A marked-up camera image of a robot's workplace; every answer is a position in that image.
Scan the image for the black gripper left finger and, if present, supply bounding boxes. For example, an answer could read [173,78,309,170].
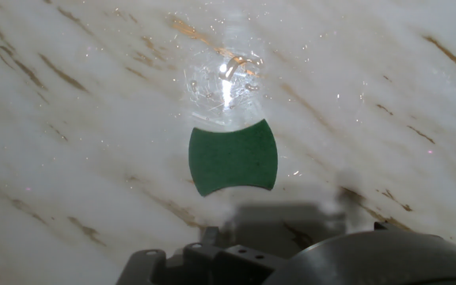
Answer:
[115,225,289,285]

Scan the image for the green sponge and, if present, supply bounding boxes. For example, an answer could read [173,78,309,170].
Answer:
[188,119,279,198]

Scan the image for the clear water puddle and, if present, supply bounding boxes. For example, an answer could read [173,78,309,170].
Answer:
[182,51,268,132]

